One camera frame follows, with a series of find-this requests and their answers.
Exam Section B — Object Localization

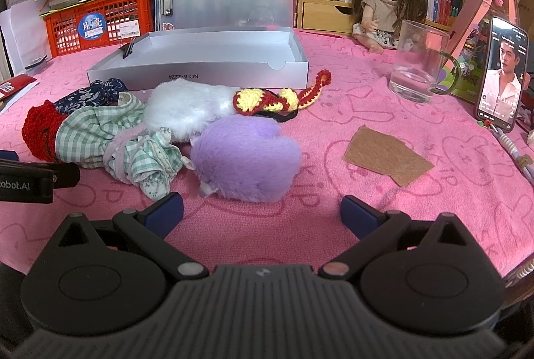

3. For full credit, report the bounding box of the pink bunny print towel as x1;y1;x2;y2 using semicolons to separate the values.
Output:
0;27;534;280

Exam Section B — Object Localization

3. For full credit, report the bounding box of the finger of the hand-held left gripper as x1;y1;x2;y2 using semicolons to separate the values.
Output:
53;163;81;190

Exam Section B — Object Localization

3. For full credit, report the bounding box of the red crochet scrunchie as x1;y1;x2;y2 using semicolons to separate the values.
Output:
22;100;70;164

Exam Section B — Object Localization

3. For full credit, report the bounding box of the purple fluffy scrunchie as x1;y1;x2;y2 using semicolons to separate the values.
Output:
190;115;303;204

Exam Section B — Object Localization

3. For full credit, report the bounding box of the red yellow crochet hair tie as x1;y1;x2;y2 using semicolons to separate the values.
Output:
232;69;332;118

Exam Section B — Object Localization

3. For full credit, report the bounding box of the red envelope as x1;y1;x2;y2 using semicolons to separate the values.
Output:
0;75;38;98

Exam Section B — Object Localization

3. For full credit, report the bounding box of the charging cable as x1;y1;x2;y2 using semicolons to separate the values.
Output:
489;121;534;181

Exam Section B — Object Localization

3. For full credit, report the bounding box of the smartphone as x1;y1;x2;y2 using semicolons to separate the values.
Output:
476;16;530;133

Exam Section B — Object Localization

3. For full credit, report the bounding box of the green floral fabric pouch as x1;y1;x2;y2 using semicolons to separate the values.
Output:
104;127;185;202

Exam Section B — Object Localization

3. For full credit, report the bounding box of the green checked scrunchie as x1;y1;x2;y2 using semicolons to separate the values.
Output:
55;92;146;170

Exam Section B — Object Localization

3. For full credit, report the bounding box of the brown cardboard piece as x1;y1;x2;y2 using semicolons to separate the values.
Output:
343;125;409;173
388;142;435;187

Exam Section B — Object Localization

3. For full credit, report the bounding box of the white shallow cardboard box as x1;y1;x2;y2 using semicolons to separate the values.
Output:
87;26;310;90

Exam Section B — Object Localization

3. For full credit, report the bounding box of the black hair tie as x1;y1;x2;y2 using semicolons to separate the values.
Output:
249;108;299;124

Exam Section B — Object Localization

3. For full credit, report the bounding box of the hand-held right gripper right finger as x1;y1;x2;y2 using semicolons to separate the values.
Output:
319;195;485;280

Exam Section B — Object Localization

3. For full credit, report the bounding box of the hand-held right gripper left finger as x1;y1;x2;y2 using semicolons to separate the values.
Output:
54;192;209;280

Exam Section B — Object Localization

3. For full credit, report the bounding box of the glass mug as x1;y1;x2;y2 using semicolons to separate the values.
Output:
389;19;462;104

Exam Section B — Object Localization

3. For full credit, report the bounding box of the red plastic crate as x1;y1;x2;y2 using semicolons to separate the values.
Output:
44;0;156;57

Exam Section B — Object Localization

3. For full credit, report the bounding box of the wooden desk organizer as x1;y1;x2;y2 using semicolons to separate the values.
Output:
299;0;452;31

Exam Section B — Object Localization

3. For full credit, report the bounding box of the white fluffy scrunchie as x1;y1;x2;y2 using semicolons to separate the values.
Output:
144;78;243;143

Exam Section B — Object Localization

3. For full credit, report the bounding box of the blue floral pouch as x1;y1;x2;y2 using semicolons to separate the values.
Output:
54;78;130;116

